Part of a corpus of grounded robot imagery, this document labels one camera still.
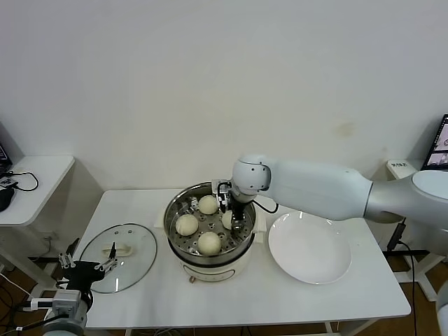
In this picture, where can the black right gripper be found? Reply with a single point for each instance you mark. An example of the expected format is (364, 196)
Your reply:
(238, 206)

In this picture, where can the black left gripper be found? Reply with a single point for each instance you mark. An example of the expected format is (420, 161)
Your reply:
(85, 274)

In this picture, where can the white steamed baozi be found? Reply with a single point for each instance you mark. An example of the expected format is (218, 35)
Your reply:
(227, 220)
(208, 205)
(209, 243)
(186, 224)

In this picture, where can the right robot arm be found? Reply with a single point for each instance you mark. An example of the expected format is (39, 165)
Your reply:
(315, 189)

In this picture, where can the stainless steel steamer basket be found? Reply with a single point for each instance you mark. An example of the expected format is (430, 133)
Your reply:
(175, 206)

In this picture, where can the cream electric cooker base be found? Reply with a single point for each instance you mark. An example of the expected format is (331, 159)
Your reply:
(217, 269)

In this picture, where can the white round plate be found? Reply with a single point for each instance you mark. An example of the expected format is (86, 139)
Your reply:
(308, 248)

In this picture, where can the black computer mouse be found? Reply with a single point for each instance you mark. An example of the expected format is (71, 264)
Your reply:
(5, 200)

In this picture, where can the white usb hub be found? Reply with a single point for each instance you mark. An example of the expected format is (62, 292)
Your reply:
(7, 182)

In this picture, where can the black laptop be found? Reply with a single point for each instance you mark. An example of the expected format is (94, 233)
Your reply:
(439, 140)
(5, 140)

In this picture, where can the white printed label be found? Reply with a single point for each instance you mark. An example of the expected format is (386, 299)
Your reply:
(400, 164)

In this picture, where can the black flat floor bar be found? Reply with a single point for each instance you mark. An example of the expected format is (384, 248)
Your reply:
(425, 252)

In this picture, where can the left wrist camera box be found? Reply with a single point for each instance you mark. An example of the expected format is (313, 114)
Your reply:
(66, 302)

